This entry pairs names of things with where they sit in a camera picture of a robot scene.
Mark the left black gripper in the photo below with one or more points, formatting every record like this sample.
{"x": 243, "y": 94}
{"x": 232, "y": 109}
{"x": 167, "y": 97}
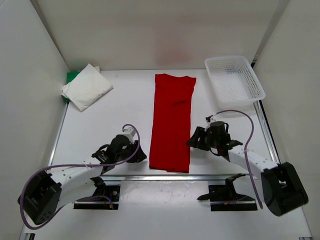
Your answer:
{"x": 141, "y": 156}

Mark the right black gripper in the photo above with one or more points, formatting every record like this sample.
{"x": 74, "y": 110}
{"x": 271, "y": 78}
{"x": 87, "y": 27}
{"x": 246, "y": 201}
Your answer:
{"x": 194, "y": 142}

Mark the red t shirt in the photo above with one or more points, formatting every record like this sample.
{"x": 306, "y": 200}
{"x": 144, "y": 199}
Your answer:
{"x": 171, "y": 127}

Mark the white plastic basket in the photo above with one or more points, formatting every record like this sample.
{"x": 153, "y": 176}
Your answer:
{"x": 234, "y": 81}

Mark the white t shirt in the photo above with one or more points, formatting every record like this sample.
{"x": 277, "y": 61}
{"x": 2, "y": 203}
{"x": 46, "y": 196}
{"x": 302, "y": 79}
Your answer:
{"x": 87, "y": 87}

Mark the green t shirt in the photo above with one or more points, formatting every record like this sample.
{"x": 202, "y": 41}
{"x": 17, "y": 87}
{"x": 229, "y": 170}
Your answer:
{"x": 69, "y": 78}

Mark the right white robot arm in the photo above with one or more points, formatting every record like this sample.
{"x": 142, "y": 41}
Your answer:
{"x": 277, "y": 185}

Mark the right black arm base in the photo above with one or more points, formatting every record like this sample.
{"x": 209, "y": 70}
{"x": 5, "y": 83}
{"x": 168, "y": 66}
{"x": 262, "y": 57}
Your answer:
{"x": 224, "y": 198}

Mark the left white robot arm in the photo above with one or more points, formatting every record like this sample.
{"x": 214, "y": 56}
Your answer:
{"x": 51, "y": 188}

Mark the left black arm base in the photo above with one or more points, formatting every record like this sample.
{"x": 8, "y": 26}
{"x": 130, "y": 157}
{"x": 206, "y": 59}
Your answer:
{"x": 104, "y": 197}

